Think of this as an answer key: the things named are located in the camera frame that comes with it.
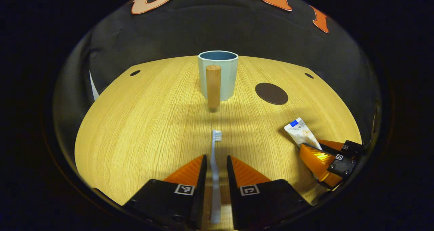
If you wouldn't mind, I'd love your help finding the white toothpaste tube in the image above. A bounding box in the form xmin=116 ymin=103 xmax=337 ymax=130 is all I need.
xmin=284 ymin=117 xmax=322 ymax=151

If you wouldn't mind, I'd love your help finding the black backdrop cloth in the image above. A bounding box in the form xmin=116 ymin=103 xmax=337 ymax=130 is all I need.
xmin=89 ymin=0 xmax=382 ymax=136

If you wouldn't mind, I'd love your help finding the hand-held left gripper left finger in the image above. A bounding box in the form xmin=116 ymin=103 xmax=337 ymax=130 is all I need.
xmin=123 ymin=155 xmax=208 ymax=230

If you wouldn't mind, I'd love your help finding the white toothbrush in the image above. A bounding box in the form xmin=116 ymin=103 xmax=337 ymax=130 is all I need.
xmin=210 ymin=130 xmax=223 ymax=224

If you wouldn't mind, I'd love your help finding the dark brown round coaster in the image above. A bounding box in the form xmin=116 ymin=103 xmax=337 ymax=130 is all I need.
xmin=255 ymin=82 xmax=289 ymax=105

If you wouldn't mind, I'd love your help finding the light blue cup wooden handle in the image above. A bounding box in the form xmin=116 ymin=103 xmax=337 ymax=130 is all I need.
xmin=198 ymin=51 xmax=239 ymax=110

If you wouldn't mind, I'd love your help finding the dark grey side cloth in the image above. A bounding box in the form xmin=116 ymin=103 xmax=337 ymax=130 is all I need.
xmin=53 ymin=31 xmax=94 ymax=170

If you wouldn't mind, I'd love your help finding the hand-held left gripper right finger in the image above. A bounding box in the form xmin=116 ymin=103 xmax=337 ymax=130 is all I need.
xmin=226 ymin=155 xmax=311 ymax=230

